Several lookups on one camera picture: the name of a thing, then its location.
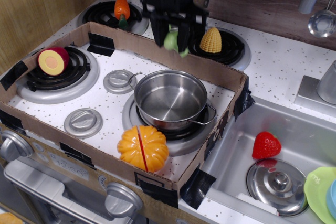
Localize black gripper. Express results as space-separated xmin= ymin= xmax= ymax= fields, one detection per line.
xmin=141 ymin=0 xmax=209 ymax=54

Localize green toy broccoli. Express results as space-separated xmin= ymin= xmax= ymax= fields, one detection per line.
xmin=163 ymin=24 xmax=189 ymax=58

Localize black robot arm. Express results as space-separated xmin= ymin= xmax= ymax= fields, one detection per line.
xmin=141 ymin=0 xmax=209 ymax=57

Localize stainless steel pot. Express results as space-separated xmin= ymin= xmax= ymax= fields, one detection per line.
xmin=128 ymin=70 xmax=216 ymax=132

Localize steel pot lid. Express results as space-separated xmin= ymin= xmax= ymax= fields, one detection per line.
xmin=246 ymin=158 xmax=308 ymax=217

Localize yellow toy corn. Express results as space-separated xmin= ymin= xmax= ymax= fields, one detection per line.
xmin=200 ymin=27 xmax=222 ymax=54

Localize orange toy carrot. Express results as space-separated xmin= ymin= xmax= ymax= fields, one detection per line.
xmin=114 ymin=0 xmax=130 ymax=29

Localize back right stove burner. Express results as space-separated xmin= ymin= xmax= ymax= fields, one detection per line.
xmin=189 ymin=28 xmax=251 ymax=71

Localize stove burner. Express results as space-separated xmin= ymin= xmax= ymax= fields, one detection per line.
xmin=189 ymin=28 xmax=251 ymax=71
xmin=16 ymin=46 xmax=99 ymax=104
xmin=77 ymin=1 xmax=149 ymax=35
xmin=122 ymin=95 xmax=216 ymax=156

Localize back left stove burner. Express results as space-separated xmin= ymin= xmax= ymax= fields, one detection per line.
xmin=77 ymin=1 xmax=149 ymax=35

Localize silver stovetop knob upper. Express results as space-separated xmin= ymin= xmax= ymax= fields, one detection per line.
xmin=103 ymin=69 xmax=137 ymax=94

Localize silver stovetop knob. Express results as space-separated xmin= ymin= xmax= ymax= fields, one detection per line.
xmin=103 ymin=69 xmax=137 ymax=94
xmin=64 ymin=108 xmax=103 ymax=139

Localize front left stove burner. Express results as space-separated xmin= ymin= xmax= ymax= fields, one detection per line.
xmin=16 ymin=46 xmax=99 ymax=104

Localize front right stove burner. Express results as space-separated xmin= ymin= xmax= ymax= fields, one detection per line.
xmin=122 ymin=95 xmax=216 ymax=156

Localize orange toy pumpkin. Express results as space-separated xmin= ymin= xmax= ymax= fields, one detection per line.
xmin=117 ymin=125 xmax=169 ymax=173

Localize red yellow toy fruit half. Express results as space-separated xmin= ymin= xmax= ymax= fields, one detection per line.
xmin=37 ymin=47 xmax=70 ymax=76

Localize silver stovetop knob lower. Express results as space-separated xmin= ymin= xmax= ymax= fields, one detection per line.
xmin=64 ymin=108 xmax=103 ymax=139

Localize hanging steel ladle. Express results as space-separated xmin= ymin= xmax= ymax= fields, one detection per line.
xmin=308 ymin=0 xmax=335 ymax=38

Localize red toy strawberry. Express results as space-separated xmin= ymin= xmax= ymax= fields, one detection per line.
xmin=252 ymin=131 xmax=282 ymax=159

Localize cardboard fence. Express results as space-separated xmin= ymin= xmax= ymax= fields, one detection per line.
xmin=1 ymin=22 xmax=254 ymax=207

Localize silver faucet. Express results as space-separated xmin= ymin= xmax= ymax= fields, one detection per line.
xmin=295 ymin=0 xmax=335 ymax=114

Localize silver sink basin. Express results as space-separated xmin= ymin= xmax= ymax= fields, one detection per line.
xmin=202 ymin=98 xmax=335 ymax=223

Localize silver oven knob right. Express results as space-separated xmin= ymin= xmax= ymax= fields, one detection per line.
xmin=104 ymin=182 xmax=143 ymax=218

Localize silver oven knob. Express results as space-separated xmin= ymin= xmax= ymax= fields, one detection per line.
xmin=104 ymin=182 xmax=143 ymax=218
xmin=1 ymin=130 xmax=34 ymax=162

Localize silver oven knob left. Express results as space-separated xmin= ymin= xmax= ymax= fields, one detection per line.
xmin=1 ymin=130 xmax=34 ymax=162

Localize green plastic plate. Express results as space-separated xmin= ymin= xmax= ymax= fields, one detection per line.
xmin=304 ymin=167 xmax=335 ymax=223

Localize blue plastic bowl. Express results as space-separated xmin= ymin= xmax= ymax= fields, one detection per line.
xmin=326 ymin=180 xmax=336 ymax=219

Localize orange toy bottom corner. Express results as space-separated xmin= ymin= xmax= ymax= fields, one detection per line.
xmin=0 ymin=212 xmax=23 ymax=224

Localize silver oven door handle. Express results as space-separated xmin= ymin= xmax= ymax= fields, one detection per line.
xmin=4 ymin=160 xmax=133 ymax=223

